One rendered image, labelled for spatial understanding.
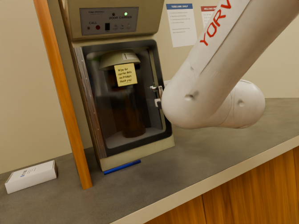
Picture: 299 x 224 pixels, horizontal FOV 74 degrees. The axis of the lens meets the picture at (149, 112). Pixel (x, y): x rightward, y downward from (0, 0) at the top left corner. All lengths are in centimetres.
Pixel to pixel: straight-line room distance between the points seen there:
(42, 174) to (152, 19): 70
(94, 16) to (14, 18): 59
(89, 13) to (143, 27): 20
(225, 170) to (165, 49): 93
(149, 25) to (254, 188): 69
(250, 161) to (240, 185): 9
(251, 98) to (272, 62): 167
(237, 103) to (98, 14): 50
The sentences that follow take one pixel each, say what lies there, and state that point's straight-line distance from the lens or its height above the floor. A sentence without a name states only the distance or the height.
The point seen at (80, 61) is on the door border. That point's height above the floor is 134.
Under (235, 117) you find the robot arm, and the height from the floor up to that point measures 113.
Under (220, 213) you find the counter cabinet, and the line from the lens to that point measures 74.
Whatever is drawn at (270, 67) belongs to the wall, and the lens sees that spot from 208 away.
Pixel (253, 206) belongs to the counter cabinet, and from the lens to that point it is 85.
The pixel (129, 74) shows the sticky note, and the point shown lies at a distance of 76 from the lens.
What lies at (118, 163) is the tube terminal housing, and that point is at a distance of 79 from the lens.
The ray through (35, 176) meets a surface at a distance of 87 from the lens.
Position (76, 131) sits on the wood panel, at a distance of 64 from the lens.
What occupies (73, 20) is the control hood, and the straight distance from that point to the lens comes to 70.
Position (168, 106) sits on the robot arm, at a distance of 36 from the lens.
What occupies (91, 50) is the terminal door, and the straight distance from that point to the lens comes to 74.
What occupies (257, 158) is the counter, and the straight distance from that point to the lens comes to 74.
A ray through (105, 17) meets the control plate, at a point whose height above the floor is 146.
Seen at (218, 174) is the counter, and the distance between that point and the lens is 63.
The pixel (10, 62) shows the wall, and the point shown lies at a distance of 119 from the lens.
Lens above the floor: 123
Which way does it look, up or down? 8 degrees down
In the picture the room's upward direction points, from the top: 11 degrees counter-clockwise
